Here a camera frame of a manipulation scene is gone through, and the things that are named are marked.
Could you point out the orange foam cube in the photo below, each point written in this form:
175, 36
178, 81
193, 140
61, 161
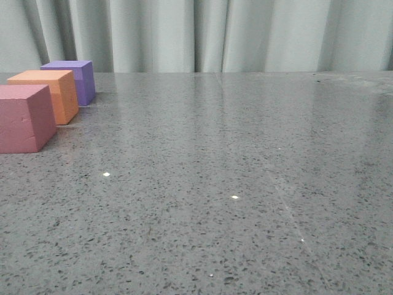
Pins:
62, 90

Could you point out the pale grey-green curtain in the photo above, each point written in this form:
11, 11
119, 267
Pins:
198, 36

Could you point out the purple foam cube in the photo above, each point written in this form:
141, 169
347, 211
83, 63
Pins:
83, 76

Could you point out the pink foam cube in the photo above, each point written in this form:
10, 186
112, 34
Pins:
27, 118

